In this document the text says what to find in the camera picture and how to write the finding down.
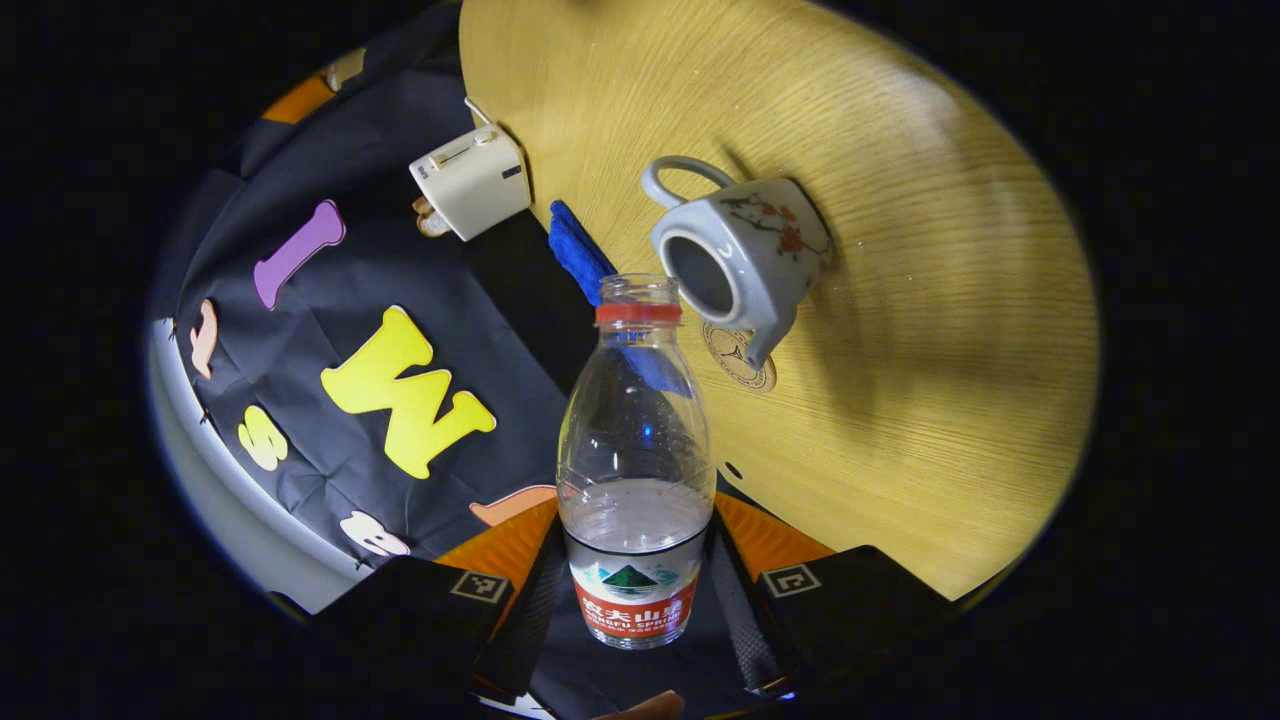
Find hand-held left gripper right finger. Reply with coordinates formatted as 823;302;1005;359
712;490;953;698

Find white flower-painted teacup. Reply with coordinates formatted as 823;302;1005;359
640;155;834;371

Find clear plastic water bottle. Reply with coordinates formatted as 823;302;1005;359
556;273;717;651

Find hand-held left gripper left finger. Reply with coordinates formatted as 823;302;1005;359
305;497;567;701

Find white toaster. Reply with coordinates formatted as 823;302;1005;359
408;122;533;243

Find round wooden coaster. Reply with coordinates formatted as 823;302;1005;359
700;320;778;393

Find black backdrop cloth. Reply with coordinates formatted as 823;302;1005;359
150;0;601;601

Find blue folded towel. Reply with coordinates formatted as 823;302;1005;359
547;200;618;306

